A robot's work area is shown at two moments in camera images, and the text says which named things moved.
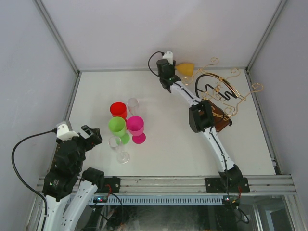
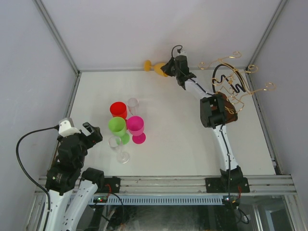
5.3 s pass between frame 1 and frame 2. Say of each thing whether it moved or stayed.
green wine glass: stayed
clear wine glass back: stayed
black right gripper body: moved
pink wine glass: stayed
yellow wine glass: moved
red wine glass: stayed
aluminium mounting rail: stayed
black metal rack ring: moved
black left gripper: stayed
